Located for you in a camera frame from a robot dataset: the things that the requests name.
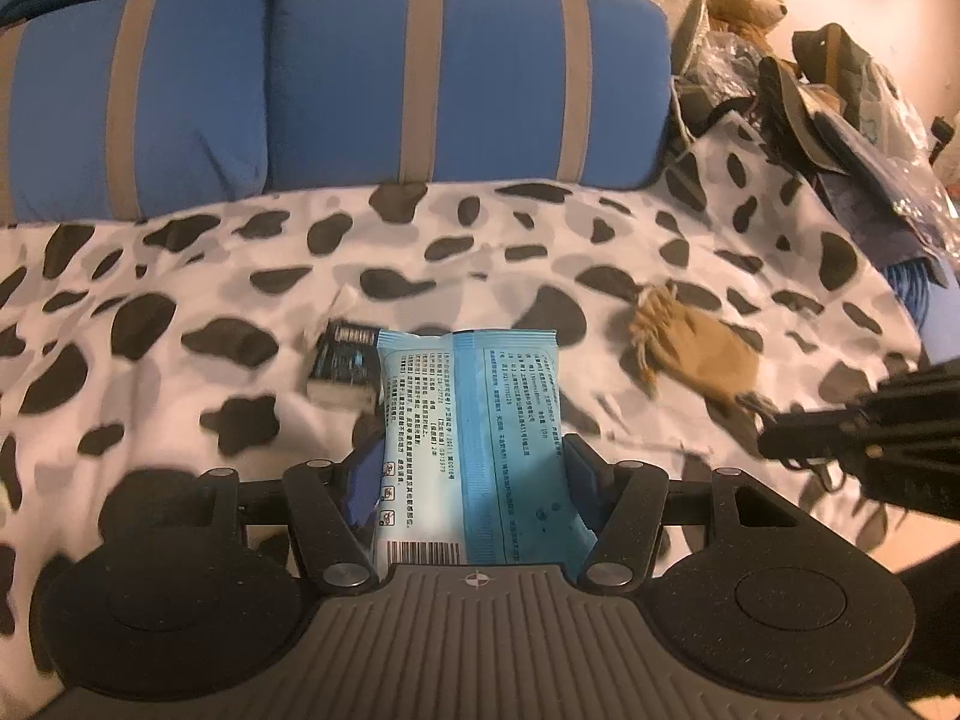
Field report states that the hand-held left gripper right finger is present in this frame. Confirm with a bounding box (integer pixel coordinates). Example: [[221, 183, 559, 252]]
[[562, 431, 856, 590]]

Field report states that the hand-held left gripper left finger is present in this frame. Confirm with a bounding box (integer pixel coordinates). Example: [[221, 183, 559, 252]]
[[97, 442, 387, 593]]

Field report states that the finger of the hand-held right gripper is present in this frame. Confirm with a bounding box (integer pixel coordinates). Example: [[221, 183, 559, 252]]
[[757, 364, 960, 466]]

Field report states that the light blue wipes packet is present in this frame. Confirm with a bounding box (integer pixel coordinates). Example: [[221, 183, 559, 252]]
[[373, 328, 598, 572]]

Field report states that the small dark box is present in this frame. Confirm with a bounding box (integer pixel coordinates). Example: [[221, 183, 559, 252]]
[[306, 319, 386, 415]]

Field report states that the blue knitted cloth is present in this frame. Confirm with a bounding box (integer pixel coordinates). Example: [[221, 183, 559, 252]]
[[887, 253, 940, 335]]

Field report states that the dark blue printed bag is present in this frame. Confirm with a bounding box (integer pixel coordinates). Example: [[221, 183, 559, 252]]
[[814, 111, 950, 282]]

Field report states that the cow print blanket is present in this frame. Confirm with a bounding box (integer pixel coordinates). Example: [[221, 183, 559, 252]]
[[0, 120, 935, 691]]

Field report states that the clear plastic bag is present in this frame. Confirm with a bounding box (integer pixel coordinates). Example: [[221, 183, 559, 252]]
[[859, 60, 960, 256]]

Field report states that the dark backpack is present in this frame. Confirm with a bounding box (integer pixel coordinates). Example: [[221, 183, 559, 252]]
[[756, 22, 890, 175]]

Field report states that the blue striped pillow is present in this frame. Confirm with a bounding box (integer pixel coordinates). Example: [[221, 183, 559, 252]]
[[266, 0, 673, 190], [0, 0, 272, 227]]

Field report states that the grey cloth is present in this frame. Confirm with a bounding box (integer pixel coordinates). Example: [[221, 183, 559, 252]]
[[666, 0, 710, 80]]

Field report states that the brown teddy bear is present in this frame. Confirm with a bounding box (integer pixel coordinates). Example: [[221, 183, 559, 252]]
[[705, 0, 790, 53]]

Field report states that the brown drawstring pouch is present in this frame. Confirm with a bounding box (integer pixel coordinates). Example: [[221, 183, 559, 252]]
[[626, 281, 782, 422]]

